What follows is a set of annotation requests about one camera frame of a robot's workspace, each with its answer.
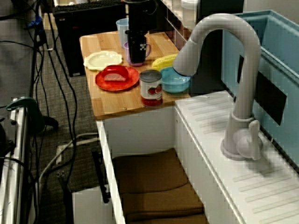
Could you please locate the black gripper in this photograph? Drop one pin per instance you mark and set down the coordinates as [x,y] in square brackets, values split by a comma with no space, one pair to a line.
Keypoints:
[140,17]

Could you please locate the yellow toy corn cob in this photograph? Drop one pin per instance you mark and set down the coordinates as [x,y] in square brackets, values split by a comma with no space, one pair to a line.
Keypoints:
[161,62]

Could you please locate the toy tomato can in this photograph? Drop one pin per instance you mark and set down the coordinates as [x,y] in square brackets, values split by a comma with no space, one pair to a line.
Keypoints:
[150,91]

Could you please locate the blue plastic bowl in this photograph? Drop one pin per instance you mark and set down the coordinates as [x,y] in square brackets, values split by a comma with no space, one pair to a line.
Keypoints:
[175,85]

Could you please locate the purple plastic mug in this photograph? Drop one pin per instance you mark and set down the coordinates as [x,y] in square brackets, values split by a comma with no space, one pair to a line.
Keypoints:
[126,54]

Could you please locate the red bowl with food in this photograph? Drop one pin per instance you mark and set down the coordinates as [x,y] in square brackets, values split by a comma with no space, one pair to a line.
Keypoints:
[115,70]

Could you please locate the light blue plastic cup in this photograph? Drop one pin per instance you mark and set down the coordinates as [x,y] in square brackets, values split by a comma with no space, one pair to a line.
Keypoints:
[121,30]

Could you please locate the cream flower-shaped plate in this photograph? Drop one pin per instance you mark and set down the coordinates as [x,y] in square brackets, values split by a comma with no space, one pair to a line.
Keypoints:
[102,60]

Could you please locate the red round plate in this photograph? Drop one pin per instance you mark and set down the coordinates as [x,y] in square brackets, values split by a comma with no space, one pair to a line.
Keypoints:
[112,86]

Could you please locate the tiled toy kitchen backsplash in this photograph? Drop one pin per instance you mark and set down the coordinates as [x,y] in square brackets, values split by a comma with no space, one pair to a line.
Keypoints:
[177,37]

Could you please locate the black flat board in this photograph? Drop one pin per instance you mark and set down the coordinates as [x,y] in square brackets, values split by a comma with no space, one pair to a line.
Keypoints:
[163,14]

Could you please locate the white jar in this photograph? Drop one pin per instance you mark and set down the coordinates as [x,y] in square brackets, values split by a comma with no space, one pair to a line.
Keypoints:
[189,3]

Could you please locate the blue plug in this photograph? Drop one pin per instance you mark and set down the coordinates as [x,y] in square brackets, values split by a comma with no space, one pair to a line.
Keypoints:
[35,22]

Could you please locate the white toy sink unit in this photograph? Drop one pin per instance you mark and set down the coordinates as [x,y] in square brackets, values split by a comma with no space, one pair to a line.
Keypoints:
[210,140]

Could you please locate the grey toy faucet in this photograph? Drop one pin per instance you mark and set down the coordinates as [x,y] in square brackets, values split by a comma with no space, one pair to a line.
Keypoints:
[245,93]

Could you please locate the dark green clamp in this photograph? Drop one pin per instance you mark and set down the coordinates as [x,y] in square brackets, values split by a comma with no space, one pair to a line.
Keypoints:
[32,109]

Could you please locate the blue plastic bin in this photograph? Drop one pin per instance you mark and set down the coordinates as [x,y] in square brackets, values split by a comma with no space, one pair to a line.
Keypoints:
[280,46]

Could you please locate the silver metal frame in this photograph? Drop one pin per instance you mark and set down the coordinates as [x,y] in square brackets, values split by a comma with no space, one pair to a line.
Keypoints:
[18,140]

